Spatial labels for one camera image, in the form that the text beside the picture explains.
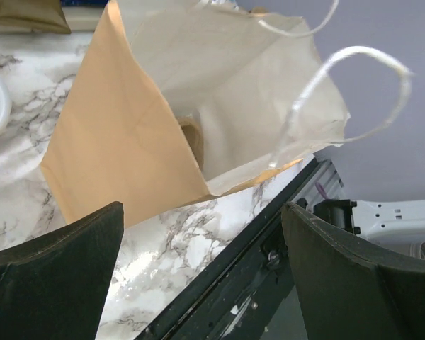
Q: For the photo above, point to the brown paper bag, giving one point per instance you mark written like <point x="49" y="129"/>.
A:
<point x="254" y="82"/>

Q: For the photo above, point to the single cardboard cup carrier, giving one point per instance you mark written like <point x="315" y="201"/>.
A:
<point x="194" y="136"/>

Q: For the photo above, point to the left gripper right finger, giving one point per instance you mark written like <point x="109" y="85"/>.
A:
<point x="350" y="288"/>

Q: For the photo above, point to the orange Kettle chips bag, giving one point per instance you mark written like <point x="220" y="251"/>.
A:
<point x="41" y="15"/>

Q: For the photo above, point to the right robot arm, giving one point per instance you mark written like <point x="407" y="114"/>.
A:
<point x="397" y="226"/>

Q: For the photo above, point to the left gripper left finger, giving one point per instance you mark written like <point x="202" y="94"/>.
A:
<point x="55" y="286"/>

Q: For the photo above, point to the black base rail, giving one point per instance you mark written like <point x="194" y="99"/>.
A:
<point x="237" y="294"/>

